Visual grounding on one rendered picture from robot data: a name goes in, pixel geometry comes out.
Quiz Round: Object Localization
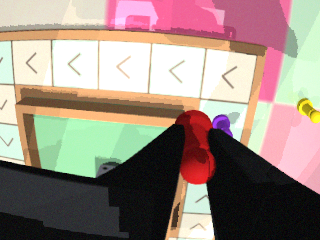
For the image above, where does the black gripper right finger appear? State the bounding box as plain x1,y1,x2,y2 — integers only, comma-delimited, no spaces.
205,128,320,240

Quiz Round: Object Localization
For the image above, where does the grey die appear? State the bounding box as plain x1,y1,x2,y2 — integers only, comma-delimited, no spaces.
96,164,116,177

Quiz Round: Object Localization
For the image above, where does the red pawn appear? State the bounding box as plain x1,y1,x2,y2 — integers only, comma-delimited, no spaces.
175,109,216,184

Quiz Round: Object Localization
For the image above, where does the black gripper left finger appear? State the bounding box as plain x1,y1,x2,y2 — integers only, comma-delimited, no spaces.
0,124,185,240

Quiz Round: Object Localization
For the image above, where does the pastel board game track with arrow squares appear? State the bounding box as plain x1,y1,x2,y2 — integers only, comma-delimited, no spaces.
0,28,268,237

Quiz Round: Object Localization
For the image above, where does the yellow pawn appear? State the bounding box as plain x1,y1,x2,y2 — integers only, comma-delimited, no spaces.
296,99,320,124

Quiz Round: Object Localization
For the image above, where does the purple pawn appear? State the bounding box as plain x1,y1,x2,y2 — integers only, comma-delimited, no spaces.
212,115,233,137

